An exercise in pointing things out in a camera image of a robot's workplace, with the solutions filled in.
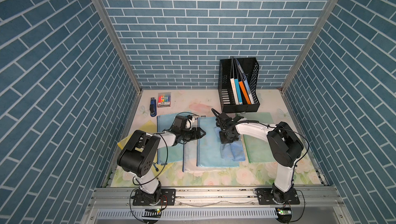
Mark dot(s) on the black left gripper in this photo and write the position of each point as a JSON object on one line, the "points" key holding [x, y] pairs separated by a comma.
{"points": [[197, 136]]}

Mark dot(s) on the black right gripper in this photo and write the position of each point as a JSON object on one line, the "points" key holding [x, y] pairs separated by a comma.
{"points": [[223, 141]]}

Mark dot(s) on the light blue cleaning cloth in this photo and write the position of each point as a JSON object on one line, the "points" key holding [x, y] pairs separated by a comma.
{"points": [[228, 152]]}

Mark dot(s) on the green mesh document bag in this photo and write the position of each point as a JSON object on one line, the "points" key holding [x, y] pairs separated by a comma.
{"points": [[258, 151]]}

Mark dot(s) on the clear grey document bag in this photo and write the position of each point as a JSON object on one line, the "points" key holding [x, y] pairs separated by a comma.
{"points": [[190, 158]]}

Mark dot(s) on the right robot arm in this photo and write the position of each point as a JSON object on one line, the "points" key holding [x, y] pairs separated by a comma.
{"points": [[285, 145]]}

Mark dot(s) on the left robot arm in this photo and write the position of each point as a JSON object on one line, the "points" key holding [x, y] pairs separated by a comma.
{"points": [[150, 183]]}

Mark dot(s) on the blue mesh document bag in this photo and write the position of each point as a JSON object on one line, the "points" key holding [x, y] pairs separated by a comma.
{"points": [[167, 151]]}

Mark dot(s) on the yellow mesh document bag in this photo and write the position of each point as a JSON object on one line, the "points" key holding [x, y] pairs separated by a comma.
{"points": [[139, 152]]}

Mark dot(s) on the white book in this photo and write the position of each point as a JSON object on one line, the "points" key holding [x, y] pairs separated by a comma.
{"points": [[232, 81]]}

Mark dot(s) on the orange book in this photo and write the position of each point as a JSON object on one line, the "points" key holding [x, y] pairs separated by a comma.
{"points": [[244, 92]]}

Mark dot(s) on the teal book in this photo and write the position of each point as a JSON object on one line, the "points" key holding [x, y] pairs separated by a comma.
{"points": [[238, 91]]}

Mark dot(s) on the blue folder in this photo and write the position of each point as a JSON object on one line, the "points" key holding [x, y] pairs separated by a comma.
{"points": [[244, 79]]}

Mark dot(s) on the box of coloured markers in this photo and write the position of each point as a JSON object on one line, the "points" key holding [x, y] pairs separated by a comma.
{"points": [[164, 99]]}

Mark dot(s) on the blue black stapler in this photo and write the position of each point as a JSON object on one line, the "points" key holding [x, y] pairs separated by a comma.
{"points": [[153, 107]]}

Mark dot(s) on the black mesh file holder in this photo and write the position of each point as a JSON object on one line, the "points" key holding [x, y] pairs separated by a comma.
{"points": [[228, 70]]}

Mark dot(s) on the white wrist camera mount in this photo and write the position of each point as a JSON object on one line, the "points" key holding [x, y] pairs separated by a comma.
{"points": [[190, 121]]}

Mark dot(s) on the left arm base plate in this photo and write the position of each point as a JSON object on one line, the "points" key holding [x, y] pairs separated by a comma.
{"points": [[141, 198]]}

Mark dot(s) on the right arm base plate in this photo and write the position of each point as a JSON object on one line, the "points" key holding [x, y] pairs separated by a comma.
{"points": [[269, 196]]}

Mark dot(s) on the aluminium front rail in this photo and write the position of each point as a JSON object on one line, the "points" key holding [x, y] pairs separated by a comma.
{"points": [[217, 205]]}

